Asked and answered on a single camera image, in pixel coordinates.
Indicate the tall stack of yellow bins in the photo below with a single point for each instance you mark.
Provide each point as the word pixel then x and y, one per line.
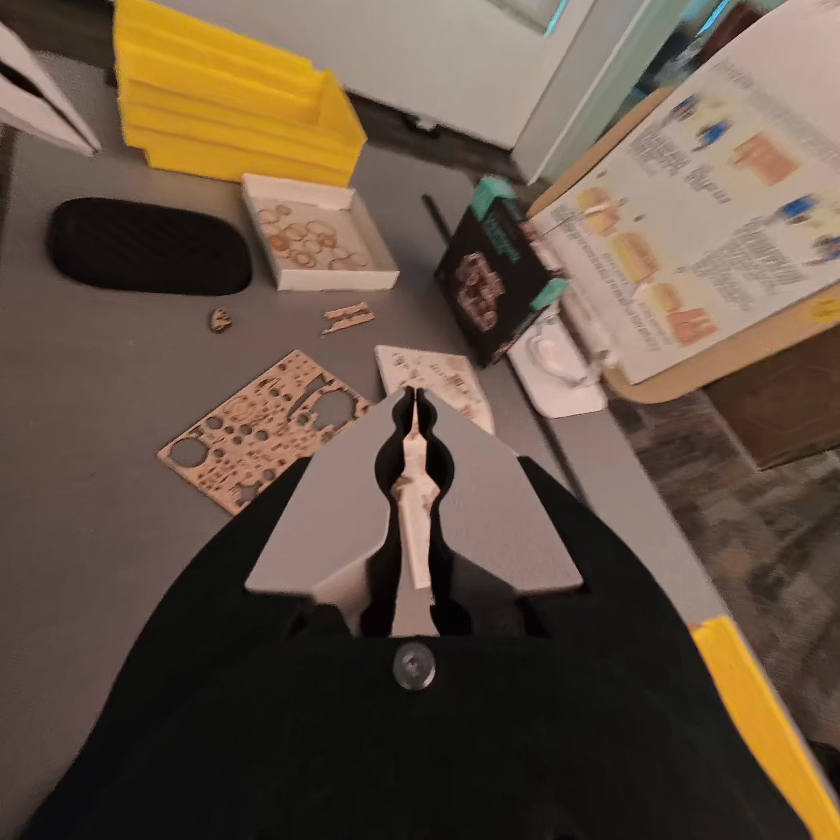
pixel 216 111

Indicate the white stand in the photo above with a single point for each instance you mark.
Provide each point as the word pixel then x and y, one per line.
pixel 564 397

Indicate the small plywood parts fret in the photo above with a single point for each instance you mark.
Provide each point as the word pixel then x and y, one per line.
pixel 348 317

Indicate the black mesh oval pad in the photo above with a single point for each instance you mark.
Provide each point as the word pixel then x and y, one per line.
pixel 144 246

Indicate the pile of tan rubber bands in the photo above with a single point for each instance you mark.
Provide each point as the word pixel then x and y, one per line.
pixel 280 244

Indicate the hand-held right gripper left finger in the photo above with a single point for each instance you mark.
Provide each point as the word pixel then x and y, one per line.
pixel 315 525

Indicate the small dark wooden piece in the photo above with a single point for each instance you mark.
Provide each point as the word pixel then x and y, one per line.
pixel 221 321

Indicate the brown cardboard box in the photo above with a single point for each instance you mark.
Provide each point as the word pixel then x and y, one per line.
pixel 787 407

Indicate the white cardboard tray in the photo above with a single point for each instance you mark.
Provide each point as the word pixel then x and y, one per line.
pixel 315 190

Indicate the tan board with instruction sheet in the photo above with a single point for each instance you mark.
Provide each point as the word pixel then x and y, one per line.
pixel 709 197

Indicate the black framed marker sign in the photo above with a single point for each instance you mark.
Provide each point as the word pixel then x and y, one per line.
pixel 59 118

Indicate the illustrated instruction booklet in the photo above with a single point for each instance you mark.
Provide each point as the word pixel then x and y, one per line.
pixel 436 377

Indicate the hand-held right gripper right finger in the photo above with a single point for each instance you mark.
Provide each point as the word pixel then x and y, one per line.
pixel 505 525

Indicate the large plywood parts sheet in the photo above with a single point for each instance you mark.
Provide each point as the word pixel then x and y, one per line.
pixel 259 400

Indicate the black model kit box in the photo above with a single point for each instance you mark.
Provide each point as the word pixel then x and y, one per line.
pixel 485 275

